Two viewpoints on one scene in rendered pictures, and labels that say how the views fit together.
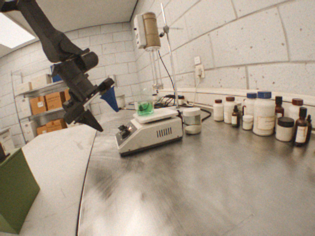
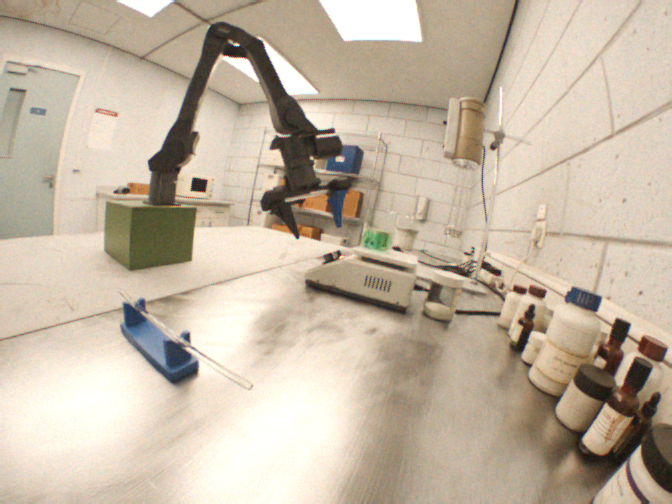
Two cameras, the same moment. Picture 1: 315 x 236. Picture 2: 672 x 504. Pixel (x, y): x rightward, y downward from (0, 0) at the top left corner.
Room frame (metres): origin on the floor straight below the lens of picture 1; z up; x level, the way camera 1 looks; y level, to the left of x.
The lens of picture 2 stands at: (0.00, -0.20, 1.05)
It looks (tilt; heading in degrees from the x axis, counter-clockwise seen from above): 9 degrees down; 36
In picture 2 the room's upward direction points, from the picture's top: 11 degrees clockwise
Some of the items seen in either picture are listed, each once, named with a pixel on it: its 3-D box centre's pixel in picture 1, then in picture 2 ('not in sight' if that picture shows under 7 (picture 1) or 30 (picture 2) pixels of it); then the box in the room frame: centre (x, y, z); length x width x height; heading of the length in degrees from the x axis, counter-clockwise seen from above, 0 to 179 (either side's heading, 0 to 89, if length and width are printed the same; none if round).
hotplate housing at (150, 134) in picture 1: (148, 129); (369, 273); (0.44, 0.03, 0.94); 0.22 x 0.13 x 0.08; 109
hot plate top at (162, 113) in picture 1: (154, 114); (387, 255); (0.45, 0.01, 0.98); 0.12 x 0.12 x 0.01; 19
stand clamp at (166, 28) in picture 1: (163, 31); (496, 140); (0.91, -0.12, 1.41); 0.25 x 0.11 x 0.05; 107
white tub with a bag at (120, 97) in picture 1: (118, 97); (406, 230); (1.41, 0.35, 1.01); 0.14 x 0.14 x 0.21
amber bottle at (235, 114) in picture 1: (236, 115); (525, 326); (0.44, -0.28, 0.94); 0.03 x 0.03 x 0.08
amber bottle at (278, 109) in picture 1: (278, 112); (607, 359); (0.34, -0.40, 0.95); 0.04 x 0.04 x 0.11
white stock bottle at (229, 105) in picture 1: (230, 109); (529, 313); (0.50, -0.29, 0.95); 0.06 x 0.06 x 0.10
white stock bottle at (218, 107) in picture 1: (218, 109); (514, 306); (0.55, -0.26, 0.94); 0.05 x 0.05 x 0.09
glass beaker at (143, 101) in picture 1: (143, 102); (379, 230); (0.45, 0.03, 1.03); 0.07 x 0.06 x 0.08; 172
